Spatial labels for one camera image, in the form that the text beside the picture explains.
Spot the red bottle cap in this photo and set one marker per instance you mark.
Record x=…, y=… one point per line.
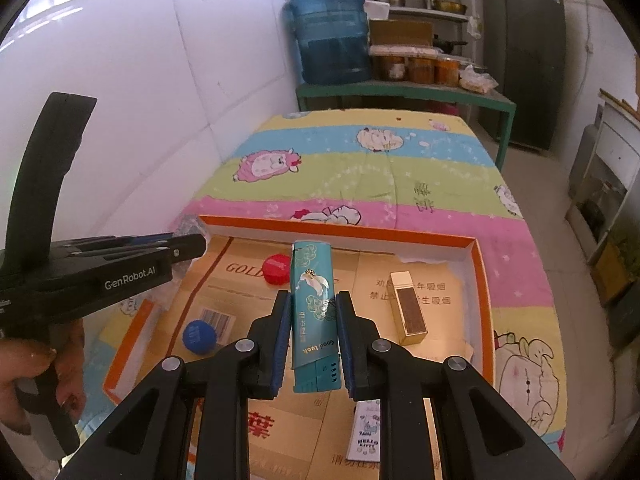
x=276, y=270

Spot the person's left hand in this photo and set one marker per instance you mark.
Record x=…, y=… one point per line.
x=25, y=370

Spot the plastic bag of food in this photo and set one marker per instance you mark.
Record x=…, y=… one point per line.
x=477, y=81

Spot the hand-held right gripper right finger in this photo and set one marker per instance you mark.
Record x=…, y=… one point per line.
x=345, y=345

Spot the brown cardboard carton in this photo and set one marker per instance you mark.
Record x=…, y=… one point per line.
x=400, y=32

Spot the plant in yellow pot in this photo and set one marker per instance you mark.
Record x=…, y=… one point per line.
x=617, y=260

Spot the white kitchen counter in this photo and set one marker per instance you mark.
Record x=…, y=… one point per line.
x=615, y=150

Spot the green table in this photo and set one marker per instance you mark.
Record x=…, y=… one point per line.
x=400, y=91

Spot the black frying pan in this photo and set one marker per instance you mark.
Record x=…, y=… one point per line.
x=447, y=44

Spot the blue water jug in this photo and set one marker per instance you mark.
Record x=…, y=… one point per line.
x=330, y=35

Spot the gold rectangular lighter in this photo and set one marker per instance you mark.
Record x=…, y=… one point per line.
x=409, y=315

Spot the dark grey refrigerator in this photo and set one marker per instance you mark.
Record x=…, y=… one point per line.
x=525, y=60

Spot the small white printed box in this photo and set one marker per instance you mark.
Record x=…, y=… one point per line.
x=365, y=432

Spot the shallow orange-rimmed cardboard box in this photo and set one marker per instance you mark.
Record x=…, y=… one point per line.
x=450, y=310

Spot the cartoon printed blanket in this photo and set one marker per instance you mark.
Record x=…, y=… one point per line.
x=400, y=180

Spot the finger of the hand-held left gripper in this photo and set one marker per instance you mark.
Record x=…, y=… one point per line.
x=187, y=249
x=115, y=242

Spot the jar with orange food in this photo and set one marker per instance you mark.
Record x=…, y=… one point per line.
x=420, y=70
x=387, y=67
x=446, y=71

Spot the teal cigarette pack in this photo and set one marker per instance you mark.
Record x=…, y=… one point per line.
x=312, y=310

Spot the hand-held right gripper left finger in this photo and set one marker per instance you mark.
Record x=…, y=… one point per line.
x=284, y=345

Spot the blue bottle cap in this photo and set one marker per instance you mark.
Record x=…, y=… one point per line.
x=199, y=336

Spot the brass basin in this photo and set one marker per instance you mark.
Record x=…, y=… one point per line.
x=447, y=6

